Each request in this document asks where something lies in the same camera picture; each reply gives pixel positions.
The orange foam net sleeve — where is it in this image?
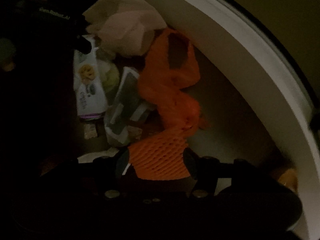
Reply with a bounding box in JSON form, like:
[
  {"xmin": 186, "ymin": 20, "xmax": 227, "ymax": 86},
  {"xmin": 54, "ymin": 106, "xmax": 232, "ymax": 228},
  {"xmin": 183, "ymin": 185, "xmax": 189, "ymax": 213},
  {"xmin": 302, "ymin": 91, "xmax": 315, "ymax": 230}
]
[{"xmin": 129, "ymin": 128, "xmax": 190, "ymax": 180}]

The white green snack wrapper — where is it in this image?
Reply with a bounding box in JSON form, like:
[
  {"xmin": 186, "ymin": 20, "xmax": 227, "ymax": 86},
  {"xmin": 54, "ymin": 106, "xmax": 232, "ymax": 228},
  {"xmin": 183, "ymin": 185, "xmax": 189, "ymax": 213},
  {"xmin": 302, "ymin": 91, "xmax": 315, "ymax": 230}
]
[{"xmin": 73, "ymin": 35, "xmax": 107, "ymax": 119}]

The orange plastic bag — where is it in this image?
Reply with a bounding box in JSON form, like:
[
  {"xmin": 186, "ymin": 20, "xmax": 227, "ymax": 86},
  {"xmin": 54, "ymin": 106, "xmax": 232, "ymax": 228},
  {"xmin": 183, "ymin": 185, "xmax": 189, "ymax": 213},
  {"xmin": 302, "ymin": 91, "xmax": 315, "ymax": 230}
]
[{"xmin": 137, "ymin": 28, "xmax": 201, "ymax": 137}]

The grey white snack wrapper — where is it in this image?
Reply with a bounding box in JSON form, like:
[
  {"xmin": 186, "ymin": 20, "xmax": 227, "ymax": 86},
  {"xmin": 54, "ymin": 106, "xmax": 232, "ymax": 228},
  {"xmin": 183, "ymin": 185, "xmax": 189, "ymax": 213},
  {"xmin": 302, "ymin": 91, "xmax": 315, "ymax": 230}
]
[{"xmin": 104, "ymin": 67, "xmax": 149, "ymax": 147}]

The crumpled white tissue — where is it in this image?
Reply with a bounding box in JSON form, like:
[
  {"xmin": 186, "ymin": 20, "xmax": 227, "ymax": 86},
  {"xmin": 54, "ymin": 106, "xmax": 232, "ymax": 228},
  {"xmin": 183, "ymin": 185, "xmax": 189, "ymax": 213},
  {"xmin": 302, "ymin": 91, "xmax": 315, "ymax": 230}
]
[{"xmin": 83, "ymin": 0, "xmax": 167, "ymax": 56}]

